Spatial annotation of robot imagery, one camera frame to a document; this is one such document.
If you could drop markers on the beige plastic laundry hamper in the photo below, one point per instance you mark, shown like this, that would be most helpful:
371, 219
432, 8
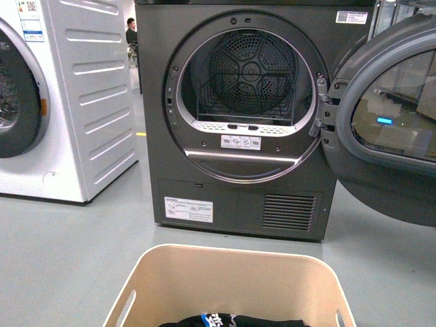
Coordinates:
171, 282

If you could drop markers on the dark grey tumble dryer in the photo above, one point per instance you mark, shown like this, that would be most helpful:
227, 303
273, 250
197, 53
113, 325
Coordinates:
231, 93

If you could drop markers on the white washing machine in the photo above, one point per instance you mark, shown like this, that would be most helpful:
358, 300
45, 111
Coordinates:
67, 119

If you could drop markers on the seated person in background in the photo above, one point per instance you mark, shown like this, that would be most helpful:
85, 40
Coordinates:
131, 34

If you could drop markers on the black printed t-shirt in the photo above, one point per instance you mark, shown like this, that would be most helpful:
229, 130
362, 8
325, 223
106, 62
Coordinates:
231, 320

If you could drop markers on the open round dryer door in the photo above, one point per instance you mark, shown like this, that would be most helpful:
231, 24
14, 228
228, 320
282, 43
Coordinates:
378, 122

